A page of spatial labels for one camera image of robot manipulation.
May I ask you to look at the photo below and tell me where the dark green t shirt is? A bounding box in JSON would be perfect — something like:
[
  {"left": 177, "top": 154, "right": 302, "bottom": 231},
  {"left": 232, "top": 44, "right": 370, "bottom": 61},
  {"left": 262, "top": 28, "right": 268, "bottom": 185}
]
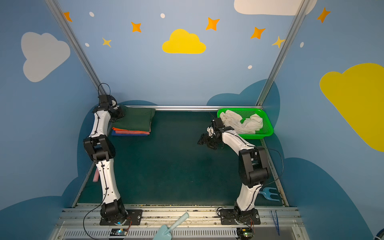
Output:
[{"left": 112, "top": 106, "right": 156, "bottom": 132}]

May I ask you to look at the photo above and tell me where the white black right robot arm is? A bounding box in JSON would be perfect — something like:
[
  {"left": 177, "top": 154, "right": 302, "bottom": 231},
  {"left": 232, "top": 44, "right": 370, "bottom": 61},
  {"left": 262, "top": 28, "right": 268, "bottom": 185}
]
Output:
[{"left": 198, "top": 118, "right": 271, "bottom": 224}]

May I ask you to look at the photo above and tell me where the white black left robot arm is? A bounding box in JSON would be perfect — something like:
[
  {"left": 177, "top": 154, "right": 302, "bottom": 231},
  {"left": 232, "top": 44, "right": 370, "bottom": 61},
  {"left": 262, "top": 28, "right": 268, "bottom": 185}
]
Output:
[{"left": 83, "top": 95, "right": 127, "bottom": 226}]

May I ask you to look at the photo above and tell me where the orange folded t shirt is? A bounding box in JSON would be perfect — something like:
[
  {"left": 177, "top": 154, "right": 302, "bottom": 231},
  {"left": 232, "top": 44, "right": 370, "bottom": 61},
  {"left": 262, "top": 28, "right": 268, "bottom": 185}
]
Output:
[{"left": 113, "top": 127, "right": 151, "bottom": 135}]

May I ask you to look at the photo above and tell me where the blue folded t shirt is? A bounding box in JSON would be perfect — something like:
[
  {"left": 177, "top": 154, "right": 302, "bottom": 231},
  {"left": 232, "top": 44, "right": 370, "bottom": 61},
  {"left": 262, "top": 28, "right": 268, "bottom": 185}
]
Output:
[{"left": 112, "top": 130, "right": 148, "bottom": 137}]

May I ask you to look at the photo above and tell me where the pink folded t shirt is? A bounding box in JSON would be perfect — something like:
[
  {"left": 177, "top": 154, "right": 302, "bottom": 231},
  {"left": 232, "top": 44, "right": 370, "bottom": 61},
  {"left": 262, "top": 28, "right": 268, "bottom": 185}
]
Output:
[{"left": 115, "top": 130, "right": 150, "bottom": 135}]

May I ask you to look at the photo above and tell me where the white t shirt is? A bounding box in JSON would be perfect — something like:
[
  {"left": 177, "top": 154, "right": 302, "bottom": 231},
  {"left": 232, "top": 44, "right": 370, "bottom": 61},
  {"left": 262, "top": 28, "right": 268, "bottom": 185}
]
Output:
[{"left": 220, "top": 110, "right": 264, "bottom": 135}]

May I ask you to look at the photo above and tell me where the green plastic basket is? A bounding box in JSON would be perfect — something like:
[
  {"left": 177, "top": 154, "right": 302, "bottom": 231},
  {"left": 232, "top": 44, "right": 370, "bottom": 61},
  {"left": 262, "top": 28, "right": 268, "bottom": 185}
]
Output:
[{"left": 217, "top": 108, "right": 274, "bottom": 140}]

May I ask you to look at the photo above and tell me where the right green circuit board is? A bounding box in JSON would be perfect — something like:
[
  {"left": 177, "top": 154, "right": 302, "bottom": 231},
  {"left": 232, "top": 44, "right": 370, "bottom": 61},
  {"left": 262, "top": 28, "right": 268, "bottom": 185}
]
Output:
[{"left": 236, "top": 228, "right": 254, "bottom": 240}]

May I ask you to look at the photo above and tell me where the green circuit board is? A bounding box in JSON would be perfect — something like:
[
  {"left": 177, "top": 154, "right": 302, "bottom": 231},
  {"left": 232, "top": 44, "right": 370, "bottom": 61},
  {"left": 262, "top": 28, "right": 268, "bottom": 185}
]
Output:
[
  {"left": 110, "top": 229, "right": 128, "bottom": 237},
  {"left": 236, "top": 228, "right": 254, "bottom": 240}
]

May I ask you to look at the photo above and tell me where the teal toy trowel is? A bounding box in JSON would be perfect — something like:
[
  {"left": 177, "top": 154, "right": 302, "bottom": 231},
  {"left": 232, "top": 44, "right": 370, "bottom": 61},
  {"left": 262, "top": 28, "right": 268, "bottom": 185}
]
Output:
[{"left": 153, "top": 213, "right": 189, "bottom": 240}]

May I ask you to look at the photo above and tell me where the left green circuit board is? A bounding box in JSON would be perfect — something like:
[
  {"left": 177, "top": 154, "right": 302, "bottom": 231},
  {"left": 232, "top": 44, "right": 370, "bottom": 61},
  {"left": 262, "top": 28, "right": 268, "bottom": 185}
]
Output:
[{"left": 110, "top": 229, "right": 128, "bottom": 237}]

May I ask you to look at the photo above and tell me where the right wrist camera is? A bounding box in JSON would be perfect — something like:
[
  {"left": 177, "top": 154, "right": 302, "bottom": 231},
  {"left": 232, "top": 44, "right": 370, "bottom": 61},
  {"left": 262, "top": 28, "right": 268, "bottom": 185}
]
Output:
[{"left": 207, "top": 127, "right": 215, "bottom": 138}]

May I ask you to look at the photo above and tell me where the aluminium back frame rail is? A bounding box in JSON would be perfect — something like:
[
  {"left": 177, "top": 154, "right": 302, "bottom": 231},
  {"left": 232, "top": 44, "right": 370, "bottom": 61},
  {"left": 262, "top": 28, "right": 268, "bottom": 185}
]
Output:
[{"left": 126, "top": 105, "right": 263, "bottom": 112}]

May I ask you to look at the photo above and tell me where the wooden handled blue tool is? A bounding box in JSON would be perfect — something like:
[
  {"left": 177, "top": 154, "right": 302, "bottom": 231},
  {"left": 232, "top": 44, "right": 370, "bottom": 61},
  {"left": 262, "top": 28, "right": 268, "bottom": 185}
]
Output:
[{"left": 259, "top": 187, "right": 280, "bottom": 202}]

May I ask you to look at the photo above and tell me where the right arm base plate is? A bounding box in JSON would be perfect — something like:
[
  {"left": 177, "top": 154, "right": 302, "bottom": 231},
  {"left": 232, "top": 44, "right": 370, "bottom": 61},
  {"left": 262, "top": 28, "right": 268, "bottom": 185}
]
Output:
[{"left": 217, "top": 208, "right": 261, "bottom": 226}]

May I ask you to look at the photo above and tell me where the aluminium right floor rail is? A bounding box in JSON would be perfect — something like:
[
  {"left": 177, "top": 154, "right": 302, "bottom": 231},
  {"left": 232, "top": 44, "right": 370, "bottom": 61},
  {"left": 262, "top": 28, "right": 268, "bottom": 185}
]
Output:
[{"left": 261, "top": 139, "right": 290, "bottom": 207}]

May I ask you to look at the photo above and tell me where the aluminium left frame post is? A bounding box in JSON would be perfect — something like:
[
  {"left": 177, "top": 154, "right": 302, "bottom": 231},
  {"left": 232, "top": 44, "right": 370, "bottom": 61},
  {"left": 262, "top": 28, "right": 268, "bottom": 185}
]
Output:
[{"left": 45, "top": 0, "right": 111, "bottom": 95}]

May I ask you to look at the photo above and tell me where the aluminium frame post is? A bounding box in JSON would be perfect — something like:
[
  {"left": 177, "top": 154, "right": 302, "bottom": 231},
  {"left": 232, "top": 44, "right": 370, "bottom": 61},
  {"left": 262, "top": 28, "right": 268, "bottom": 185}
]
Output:
[
  {"left": 256, "top": 0, "right": 312, "bottom": 109},
  {"left": 45, "top": 0, "right": 111, "bottom": 95}
]

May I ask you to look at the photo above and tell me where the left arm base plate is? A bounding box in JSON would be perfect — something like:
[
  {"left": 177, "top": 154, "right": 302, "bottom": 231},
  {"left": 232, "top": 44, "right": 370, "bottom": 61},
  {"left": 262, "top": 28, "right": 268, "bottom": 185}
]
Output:
[{"left": 100, "top": 209, "right": 143, "bottom": 226}]

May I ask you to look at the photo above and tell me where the aluminium right frame post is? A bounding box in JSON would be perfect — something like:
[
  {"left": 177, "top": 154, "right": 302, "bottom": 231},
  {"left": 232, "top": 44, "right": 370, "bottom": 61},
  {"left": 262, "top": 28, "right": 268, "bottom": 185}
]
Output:
[{"left": 256, "top": 0, "right": 312, "bottom": 109}]

